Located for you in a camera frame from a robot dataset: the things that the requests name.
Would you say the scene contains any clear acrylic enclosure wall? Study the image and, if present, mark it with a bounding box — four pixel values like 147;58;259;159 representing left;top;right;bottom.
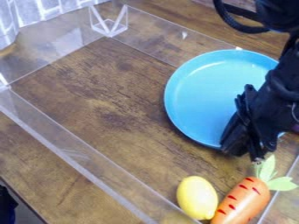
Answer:
0;0;285;224

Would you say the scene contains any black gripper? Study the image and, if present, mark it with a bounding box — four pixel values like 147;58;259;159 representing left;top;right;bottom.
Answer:
219;69;299;163

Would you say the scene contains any grey patterned curtain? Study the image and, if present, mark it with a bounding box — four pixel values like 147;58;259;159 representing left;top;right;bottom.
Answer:
0;0;109;50

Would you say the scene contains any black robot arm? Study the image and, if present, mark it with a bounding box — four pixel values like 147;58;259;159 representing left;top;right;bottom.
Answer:
212;0;299;162

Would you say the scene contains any yellow toy lemon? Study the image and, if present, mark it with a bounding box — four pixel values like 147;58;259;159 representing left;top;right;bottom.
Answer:
176;176;219;220

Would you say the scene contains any orange toy carrot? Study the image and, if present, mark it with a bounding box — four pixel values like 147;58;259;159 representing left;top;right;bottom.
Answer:
209;155;299;224

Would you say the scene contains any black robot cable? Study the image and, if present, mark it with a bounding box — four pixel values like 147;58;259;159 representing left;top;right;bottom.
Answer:
211;0;272;34

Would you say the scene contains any blue round plastic plate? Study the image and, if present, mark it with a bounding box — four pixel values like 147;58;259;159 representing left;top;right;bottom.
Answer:
163;49;277;149

